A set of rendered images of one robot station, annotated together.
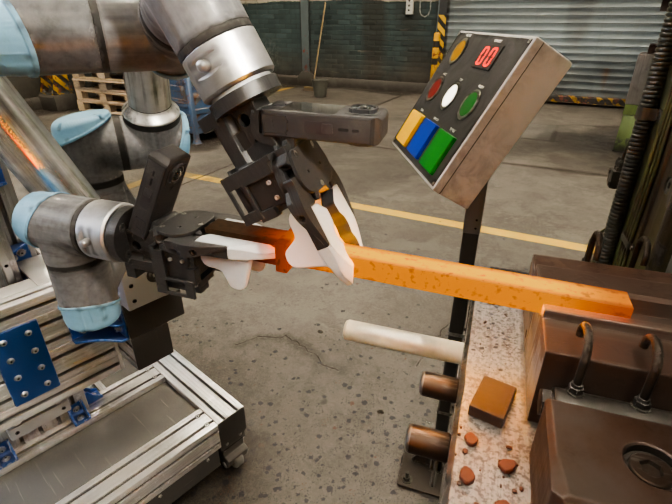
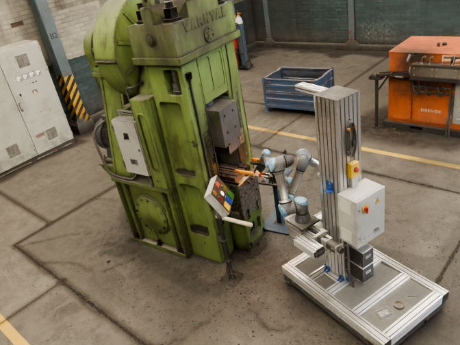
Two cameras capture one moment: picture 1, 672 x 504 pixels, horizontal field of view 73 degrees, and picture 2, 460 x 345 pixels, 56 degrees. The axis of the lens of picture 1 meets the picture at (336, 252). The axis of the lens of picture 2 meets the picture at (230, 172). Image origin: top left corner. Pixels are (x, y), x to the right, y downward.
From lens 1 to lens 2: 4.79 m
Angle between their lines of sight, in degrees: 121
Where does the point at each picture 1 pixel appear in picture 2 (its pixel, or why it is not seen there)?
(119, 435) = (315, 263)
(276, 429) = (276, 290)
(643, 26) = not seen: outside the picture
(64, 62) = not seen: hidden behind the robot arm
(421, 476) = (237, 274)
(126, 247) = not seen: hidden behind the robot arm
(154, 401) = (309, 271)
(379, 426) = (243, 289)
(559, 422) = (246, 166)
